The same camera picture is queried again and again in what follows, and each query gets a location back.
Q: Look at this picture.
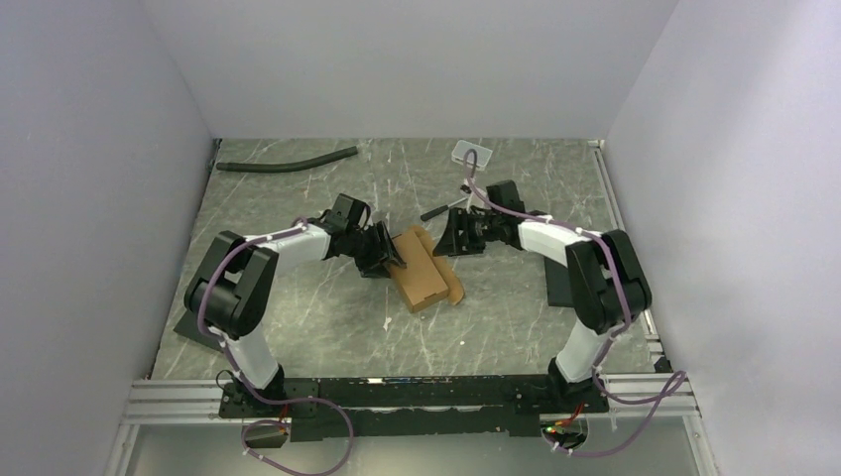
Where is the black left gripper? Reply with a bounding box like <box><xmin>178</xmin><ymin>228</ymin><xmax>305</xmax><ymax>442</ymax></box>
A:
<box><xmin>346</xmin><ymin>222</ymin><xmax>406</xmax><ymax>279</ymax></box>

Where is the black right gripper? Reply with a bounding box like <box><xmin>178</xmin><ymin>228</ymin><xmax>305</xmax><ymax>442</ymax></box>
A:
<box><xmin>432</xmin><ymin>208</ymin><xmax>502</xmax><ymax>258</ymax></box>

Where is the brown cardboard box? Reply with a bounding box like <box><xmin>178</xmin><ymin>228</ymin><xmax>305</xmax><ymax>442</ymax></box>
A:
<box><xmin>387</xmin><ymin>225</ymin><xmax>465</xmax><ymax>313</ymax></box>

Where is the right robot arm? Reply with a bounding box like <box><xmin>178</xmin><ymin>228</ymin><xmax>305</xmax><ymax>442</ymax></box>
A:
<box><xmin>433</xmin><ymin>180</ymin><xmax>653</xmax><ymax>412</ymax></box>

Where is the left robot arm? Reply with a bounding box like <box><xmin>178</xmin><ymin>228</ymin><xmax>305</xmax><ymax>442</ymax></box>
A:
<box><xmin>183</xmin><ymin>193</ymin><xmax>407</xmax><ymax>417</ymax></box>

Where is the white plastic container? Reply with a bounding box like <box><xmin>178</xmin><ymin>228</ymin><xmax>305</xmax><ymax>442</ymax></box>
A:
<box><xmin>451</xmin><ymin>140</ymin><xmax>494</xmax><ymax>171</ymax></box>

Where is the black rectangular pad right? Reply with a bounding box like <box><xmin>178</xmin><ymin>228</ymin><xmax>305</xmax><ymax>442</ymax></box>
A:
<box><xmin>543</xmin><ymin>258</ymin><xmax>574</xmax><ymax>308</ymax></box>

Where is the black rectangular pad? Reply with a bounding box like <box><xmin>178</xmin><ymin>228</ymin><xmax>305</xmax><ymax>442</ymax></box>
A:
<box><xmin>543</xmin><ymin>258</ymin><xmax>574</xmax><ymax>308</ymax></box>
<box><xmin>174</xmin><ymin>310</ymin><xmax>222</xmax><ymax>353</ymax></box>

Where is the black rectangular pad left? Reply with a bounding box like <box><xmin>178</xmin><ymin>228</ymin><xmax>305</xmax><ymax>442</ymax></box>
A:
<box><xmin>174</xmin><ymin>310</ymin><xmax>222</xmax><ymax>353</ymax></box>

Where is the black foam hose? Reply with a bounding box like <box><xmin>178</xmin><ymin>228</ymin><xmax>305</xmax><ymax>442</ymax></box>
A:
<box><xmin>215</xmin><ymin>145</ymin><xmax>360</xmax><ymax>176</ymax></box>

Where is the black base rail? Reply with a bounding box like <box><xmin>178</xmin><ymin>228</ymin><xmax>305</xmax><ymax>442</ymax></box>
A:
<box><xmin>218</xmin><ymin>374</ymin><xmax>609</xmax><ymax>442</ymax></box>

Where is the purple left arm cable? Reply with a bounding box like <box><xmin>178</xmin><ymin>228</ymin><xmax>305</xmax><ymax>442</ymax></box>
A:
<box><xmin>198</xmin><ymin>219</ymin><xmax>357</xmax><ymax>476</ymax></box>

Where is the aluminium frame rail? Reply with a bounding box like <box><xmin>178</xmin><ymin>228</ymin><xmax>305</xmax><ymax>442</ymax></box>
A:
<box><xmin>122</xmin><ymin>373</ymin><xmax>701</xmax><ymax>424</ymax></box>

